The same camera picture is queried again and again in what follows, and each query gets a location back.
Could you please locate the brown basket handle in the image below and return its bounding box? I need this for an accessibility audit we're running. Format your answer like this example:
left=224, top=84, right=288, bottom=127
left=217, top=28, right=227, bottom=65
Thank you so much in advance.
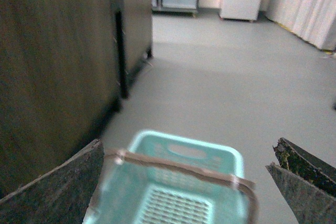
left=84, top=149, right=259, bottom=223

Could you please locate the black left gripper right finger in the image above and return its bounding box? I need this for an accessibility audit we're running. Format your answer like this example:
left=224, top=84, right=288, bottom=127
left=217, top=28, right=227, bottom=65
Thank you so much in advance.
left=266, top=137, right=335, bottom=223

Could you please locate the light blue plastic basket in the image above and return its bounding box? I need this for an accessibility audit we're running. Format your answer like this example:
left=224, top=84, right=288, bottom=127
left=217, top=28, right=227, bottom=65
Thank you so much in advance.
left=83, top=131, right=248, bottom=223

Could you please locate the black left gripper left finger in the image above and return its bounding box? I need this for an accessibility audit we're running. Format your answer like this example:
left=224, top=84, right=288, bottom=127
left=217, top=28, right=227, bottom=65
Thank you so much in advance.
left=1, top=139, right=104, bottom=223

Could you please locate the white curtain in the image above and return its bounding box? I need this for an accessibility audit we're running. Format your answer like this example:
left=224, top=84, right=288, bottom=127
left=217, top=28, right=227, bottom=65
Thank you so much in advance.
left=266, top=0, right=335, bottom=51

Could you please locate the dark display stand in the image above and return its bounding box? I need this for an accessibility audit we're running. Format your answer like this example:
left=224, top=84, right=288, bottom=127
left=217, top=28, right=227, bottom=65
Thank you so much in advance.
left=1, top=0, right=152, bottom=196

